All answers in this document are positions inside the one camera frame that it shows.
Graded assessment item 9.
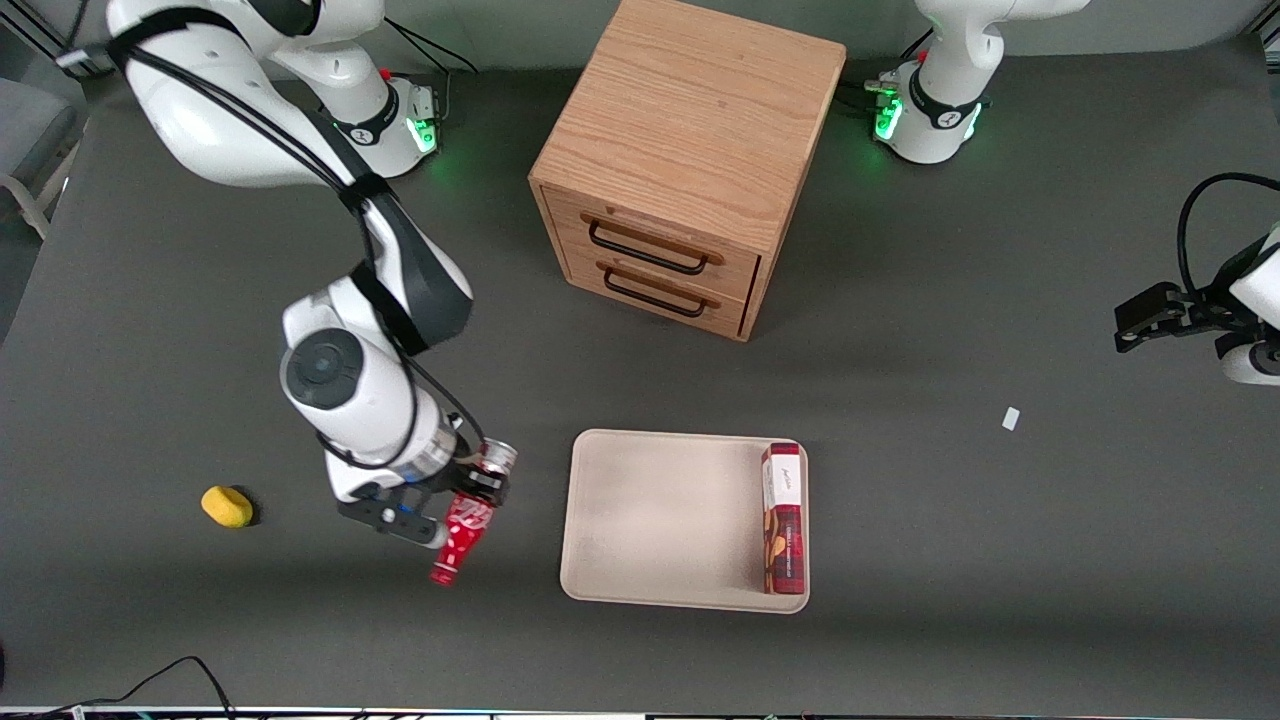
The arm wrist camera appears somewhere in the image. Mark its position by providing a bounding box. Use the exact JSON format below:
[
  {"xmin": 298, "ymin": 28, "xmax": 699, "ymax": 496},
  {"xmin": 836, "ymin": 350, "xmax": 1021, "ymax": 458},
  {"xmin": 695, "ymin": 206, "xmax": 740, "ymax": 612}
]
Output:
[
  {"xmin": 1216, "ymin": 334, "xmax": 1280, "ymax": 387},
  {"xmin": 336, "ymin": 488, "xmax": 449, "ymax": 550}
]

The red snack box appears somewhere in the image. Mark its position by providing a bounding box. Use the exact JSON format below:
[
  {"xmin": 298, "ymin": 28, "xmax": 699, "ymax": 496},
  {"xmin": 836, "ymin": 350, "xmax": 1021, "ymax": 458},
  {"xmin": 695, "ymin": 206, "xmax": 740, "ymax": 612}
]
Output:
[{"xmin": 759, "ymin": 441, "xmax": 809, "ymax": 597}]

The red coke bottle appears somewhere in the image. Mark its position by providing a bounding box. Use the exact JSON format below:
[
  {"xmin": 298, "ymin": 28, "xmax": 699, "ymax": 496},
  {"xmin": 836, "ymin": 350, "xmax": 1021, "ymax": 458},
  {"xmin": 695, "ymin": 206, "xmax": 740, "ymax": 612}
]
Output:
[{"xmin": 429, "ymin": 439, "xmax": 520, "ymax": 587}]

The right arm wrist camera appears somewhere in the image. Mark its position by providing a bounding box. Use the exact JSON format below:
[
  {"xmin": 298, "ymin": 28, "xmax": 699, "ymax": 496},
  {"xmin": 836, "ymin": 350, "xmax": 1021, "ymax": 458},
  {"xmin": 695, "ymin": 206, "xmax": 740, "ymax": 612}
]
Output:
[{"xmin": 336, "ymin": 488, "xmax": 449, "ymax": 550}]

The yellow lemon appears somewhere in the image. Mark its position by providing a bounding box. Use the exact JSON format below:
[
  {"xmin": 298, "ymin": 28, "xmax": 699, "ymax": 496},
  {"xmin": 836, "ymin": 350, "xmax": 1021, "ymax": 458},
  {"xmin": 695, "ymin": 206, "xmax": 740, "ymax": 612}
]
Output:
[{"xmin": 200, "ymin": 485, "xmax": 256, "ymax": 530}]

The black cable on table edge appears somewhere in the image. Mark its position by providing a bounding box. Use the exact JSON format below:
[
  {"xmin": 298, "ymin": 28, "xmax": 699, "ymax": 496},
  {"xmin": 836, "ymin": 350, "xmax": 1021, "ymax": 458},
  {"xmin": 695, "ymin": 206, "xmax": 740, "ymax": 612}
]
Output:
[{"xmin": 0, "ymin": 655, "xmax": 237, "ymax": 720}]

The black left base cable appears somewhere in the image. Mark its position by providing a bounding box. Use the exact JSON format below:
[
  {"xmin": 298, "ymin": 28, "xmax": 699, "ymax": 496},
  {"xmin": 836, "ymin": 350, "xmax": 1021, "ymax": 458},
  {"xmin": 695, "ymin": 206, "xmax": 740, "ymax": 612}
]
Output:
[{"xmin": 838, "ymin": 28, "xmax": 937, "ymax": 117}]

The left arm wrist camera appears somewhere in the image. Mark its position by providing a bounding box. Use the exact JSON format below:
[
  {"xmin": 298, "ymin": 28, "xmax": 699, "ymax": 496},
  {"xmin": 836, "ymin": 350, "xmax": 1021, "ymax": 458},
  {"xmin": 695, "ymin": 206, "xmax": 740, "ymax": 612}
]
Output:
[{"xmin": 1216, "ymin": 334, "xmax": 1280, "ymax": 387}]

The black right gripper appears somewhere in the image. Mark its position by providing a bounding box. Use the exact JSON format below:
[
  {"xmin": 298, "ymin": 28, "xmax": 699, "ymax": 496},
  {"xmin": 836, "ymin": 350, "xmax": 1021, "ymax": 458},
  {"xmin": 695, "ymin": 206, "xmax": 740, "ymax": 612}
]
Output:
[{"xmin": 402, "ymin": 450, "xmax": 514, "ymax": 509}]

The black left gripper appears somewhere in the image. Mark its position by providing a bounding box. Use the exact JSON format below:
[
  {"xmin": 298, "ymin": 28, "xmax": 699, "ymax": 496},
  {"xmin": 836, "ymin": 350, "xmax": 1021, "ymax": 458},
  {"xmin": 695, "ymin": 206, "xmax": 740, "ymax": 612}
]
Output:
[{"xmin": 1114, "ymin": 262, "xmax": 1257, "ymax": 354}]

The black base cable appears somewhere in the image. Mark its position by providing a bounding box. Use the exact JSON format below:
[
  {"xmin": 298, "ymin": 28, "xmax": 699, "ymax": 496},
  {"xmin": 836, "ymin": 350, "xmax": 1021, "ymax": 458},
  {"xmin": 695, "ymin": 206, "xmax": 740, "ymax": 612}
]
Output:
[
  {"xmin": 838, "ymin": 28, "xmax": 937, "ymax": 117},
  {"xmin": 382, "ymin": 18, "xmax": 480, "ymax": 123}
]

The black right base cable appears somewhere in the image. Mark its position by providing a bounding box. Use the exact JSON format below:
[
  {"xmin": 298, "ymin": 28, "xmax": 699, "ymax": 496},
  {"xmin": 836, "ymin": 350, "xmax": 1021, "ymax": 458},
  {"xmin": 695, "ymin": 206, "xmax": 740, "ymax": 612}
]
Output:
[{"xmin": 382, "ymin": 18, "xmax": 480, "ymax": 123}]

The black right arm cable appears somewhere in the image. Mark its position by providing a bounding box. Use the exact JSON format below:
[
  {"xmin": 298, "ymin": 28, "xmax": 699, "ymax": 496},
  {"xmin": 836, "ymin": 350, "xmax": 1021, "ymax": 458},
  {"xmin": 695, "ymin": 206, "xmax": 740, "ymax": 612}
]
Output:
[{"xmin": 108, "ymin": 38, "xmax": 489, "ymax": 473}]

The wooden drawer with black handle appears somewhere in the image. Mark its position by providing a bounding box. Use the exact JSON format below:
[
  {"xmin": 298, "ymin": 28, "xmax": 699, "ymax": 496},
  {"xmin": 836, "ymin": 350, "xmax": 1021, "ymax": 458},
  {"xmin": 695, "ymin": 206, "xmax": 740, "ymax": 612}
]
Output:
[
  {"xmin": 560, "ymin": 243, "xmax": 757, "ymax": 341},
  {"xmin": 542, "ymin": 185, "xmax": 763, "ymax": 303}
]

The beige plastic tray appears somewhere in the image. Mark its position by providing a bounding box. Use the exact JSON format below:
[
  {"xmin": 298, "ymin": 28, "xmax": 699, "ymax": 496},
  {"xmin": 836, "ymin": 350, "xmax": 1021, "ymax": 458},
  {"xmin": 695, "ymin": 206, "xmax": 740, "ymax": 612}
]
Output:
[{"xmin": 558, "ymin": 428, "xmax": 811, "ymax": 615}]

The wooden drawer cabinet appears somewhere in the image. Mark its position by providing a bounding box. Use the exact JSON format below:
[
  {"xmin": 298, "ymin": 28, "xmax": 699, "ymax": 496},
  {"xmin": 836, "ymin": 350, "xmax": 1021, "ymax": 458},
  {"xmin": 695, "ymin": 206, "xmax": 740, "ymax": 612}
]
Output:
[{"xmin": 528, "ymin": 0, "xmax": 849, "ymax": 344}]

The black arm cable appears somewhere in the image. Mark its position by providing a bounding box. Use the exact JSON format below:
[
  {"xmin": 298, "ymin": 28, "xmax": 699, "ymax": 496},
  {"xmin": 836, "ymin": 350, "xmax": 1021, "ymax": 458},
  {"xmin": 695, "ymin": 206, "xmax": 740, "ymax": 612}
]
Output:
[
  {"xmin": 1176, "ymin": 172, "xmax": 1280, "ymax": 295},
  {"xmin": 108, "ymin": 38, "xmax": 489, "ymax": 473}
]

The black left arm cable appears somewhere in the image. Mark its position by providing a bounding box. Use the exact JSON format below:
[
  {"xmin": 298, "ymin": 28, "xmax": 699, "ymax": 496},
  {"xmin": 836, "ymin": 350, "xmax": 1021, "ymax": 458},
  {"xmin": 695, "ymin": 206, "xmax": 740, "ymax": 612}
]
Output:
[{"xmin": 1176, "ymin": 172, "xmax": 1280, "ymax": 295}]

